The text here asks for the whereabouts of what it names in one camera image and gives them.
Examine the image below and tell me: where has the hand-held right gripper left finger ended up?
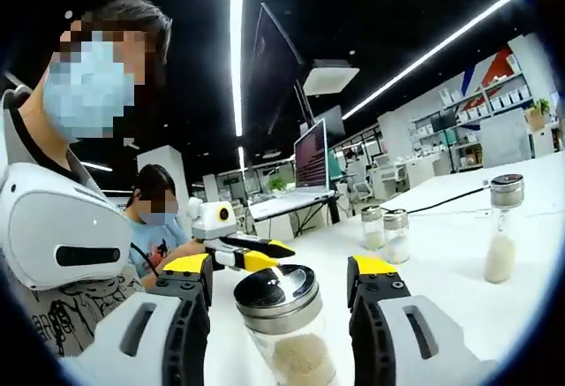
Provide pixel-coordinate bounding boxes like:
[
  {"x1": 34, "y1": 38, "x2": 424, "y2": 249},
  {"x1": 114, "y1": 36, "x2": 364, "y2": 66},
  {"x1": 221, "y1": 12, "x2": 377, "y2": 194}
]
[{"x1": 59, "y1": 253, "x2": 214, "y2": 386}]

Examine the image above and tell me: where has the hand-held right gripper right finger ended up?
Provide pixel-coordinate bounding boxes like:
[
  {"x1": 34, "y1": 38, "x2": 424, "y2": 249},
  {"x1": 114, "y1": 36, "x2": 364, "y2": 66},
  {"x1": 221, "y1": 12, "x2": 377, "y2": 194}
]
[{"x1": 347, "y1": 255, "x2": 499, "y2": 386}]

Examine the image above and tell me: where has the glass seasoning bottle brown powder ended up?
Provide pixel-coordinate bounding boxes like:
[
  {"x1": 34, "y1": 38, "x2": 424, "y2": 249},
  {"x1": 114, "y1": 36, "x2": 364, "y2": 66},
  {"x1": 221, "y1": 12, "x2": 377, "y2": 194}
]
[{"x1": 232, "y1": 264, "x2": 340, "y2": 386}]

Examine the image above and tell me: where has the small glass seasoning bottle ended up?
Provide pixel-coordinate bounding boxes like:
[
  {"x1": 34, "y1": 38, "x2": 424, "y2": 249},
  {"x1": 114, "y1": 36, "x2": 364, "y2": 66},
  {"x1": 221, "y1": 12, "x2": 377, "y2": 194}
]
[
  {"x1": 360, "y1": 204, "x2": 386, "y2": 252},
  {"x1": 381, "y1": 208, "x2": 412, "y2": 265}
]

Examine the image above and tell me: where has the tall glass seasoning bottle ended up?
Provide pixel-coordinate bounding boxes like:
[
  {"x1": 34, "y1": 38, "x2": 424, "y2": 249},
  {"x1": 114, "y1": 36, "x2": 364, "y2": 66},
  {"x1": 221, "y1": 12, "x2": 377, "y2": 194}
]
[{"x1": 483, "y1": 173, "x2": 526, "y2": 284}]

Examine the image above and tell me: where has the silver laptop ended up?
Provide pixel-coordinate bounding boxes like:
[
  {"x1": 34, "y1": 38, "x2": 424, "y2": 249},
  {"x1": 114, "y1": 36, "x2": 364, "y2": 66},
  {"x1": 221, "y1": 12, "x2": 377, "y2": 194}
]
[{"x1": 248, "y1": 118, "x2": 337, "y2": 223}]

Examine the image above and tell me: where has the teal office chair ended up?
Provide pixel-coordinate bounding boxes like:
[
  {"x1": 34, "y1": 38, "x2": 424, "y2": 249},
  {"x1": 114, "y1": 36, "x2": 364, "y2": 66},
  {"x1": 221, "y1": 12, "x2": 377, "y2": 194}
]
[{"x1": 327, "y1": 149, "x2": 344, "y2": 183}]

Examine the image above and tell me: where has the black hanging monitor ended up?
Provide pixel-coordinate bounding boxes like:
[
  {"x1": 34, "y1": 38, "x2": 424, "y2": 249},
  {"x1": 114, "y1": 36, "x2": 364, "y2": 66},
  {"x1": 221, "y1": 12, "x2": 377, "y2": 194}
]
[{"x1": 314, "y1": 105, "x2": 347, "y2": 138}]

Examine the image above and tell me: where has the white office chair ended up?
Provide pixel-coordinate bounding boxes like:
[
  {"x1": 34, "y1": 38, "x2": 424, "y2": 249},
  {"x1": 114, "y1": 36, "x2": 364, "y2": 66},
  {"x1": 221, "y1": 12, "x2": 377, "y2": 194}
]
[{"x1": 373, "y1": 155, "x2": 408, "y2": 193}]

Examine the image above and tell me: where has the hanging dark display panel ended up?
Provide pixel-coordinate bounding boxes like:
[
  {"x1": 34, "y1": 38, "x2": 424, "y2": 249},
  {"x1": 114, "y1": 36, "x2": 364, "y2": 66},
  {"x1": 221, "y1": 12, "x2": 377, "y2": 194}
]
[{"x1": 244, "y1": 2, "x2": 306, "y2": 136}]

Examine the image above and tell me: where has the long ceiling light strip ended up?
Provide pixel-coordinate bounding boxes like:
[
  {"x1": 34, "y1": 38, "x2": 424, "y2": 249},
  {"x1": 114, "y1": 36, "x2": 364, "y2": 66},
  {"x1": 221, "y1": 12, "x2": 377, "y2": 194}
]
[
  {"x1": 228, "y1": 0, "x2": 249, "y2": 138},
  {"x1": 341, "y1": 0, "x2": 521, "y2": 121}
]

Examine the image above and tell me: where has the ceiling air conditioner unit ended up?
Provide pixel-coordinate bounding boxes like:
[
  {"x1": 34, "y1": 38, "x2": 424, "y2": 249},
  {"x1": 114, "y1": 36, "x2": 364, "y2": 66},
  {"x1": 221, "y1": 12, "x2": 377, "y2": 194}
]
[{"x1": 302, "y1": 59, "x2": 361, "y2": 97}]

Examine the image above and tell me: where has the person's masked head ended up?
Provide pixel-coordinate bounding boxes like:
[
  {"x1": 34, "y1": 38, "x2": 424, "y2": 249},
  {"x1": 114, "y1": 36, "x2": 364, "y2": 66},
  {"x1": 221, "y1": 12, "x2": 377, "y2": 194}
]
[{"x1": 19, "y1": 0, "x2": 174, "y2": 170}]

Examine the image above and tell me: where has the black desk monitor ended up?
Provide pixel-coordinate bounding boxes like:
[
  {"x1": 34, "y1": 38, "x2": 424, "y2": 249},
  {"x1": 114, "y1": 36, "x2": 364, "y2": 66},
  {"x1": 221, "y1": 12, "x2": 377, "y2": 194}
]
[{"x1": 430, "y1": 110, "x2": 458, "y2": 133}]

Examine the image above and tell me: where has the grey partition panel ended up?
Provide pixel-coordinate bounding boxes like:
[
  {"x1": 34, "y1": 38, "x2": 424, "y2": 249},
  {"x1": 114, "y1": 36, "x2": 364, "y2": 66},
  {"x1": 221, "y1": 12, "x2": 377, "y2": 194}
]
[{"x1": 479, "y1": 107, "x2": 533, "y2": 169}]

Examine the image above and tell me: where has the white storage shelf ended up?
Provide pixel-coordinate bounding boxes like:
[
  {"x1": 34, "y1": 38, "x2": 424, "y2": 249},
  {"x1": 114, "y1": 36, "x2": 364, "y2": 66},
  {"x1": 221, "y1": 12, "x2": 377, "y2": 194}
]
[{"x1": 411, "y1": 52, "x2": 536, "y2": 171}]

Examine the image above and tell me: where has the row of white storage boxes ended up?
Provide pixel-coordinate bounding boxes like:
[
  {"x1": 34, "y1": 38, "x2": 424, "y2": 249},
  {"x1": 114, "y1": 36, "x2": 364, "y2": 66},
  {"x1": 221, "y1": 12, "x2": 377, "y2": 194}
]
[{"x1": 441, "y1": 54, "x2": 534, "y2": 123}]

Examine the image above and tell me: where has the small plant in brown box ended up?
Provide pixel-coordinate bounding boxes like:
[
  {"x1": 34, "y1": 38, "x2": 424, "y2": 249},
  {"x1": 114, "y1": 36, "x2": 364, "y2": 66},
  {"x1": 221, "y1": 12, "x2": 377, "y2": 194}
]
[{"x1": 524, "y1": 97, "x2": 554, "y2": 132}]

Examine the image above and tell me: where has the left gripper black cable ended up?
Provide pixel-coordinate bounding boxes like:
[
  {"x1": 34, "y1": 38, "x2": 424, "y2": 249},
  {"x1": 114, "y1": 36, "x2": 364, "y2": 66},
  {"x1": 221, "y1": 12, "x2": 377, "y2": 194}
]
[{"x1": 129, "y1": 241, "x2": 161, "y2": 277}]

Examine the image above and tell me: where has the black cable with plug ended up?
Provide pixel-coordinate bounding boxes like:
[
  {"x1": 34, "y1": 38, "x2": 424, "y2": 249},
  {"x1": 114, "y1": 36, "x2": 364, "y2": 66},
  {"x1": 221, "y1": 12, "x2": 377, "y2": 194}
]
[{"x1": 382, "y1": 185, "x2": 493, "y2": 216}]

